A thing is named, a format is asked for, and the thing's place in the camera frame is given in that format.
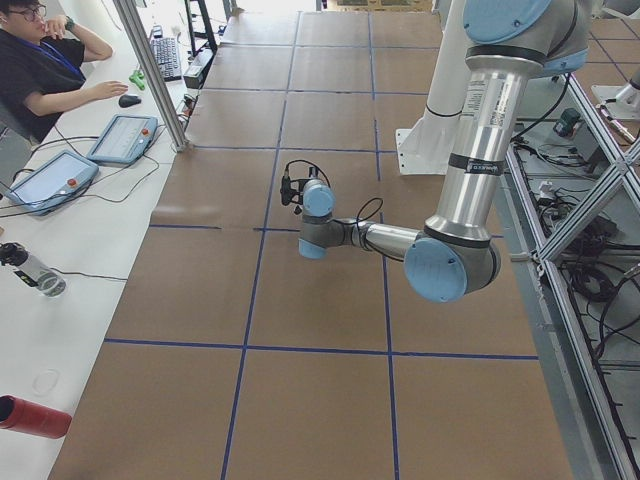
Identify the black keyboard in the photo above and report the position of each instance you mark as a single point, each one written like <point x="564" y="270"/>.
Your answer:
<point x="166" y="53"/>

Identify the clear water bottle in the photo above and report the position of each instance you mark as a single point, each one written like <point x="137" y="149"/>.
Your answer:
<point x="31" y="270"/>

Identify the person's hand at face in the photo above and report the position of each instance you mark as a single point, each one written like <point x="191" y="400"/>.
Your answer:
<point x="55" y="27"/>

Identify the seated person black shirt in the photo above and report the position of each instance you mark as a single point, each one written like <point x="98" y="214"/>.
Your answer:
<point x="41" y="76"/>

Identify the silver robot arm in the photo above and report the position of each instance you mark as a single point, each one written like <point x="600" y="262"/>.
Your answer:
<point x="504" y="44"/>

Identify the blue teach pendant far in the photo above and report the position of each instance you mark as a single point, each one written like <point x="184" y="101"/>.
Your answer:
<point x="124" y="140"/>

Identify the blue teach pendant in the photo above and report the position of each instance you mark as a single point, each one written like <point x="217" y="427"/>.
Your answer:
<point x="53" y="184"/>
<point x="124" y="140"/>

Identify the blue teach pendant near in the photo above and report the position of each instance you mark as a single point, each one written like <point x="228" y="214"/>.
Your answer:
<point x="53" y="184"/>

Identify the person's hand on table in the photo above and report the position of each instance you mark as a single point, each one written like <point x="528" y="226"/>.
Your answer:
<point x="108" y="89"/>

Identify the aluminium frame post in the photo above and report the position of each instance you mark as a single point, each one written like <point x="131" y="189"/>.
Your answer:
<point x="136" y="33"/>

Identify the green power adapter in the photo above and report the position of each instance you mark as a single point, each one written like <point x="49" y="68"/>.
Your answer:
<point x="566" y="124"/>

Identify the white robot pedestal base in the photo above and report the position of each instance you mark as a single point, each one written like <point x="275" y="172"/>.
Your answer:
<point x="425" y="148"/>

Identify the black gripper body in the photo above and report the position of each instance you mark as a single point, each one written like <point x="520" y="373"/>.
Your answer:
<point x="297" y="210"/>

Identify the green tool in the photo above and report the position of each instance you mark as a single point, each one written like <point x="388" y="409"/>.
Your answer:
<point x="137" y="78"/>

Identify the aluminium side frame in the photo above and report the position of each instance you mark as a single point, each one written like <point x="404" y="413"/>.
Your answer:
<point x="571" y="206"/>

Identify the red metal bottle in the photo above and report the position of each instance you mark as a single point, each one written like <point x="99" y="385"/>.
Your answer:
<point x="27" y="417"/>

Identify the black computer mouse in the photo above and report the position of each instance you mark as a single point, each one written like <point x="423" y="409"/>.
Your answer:
<point x="128" y="100"/>

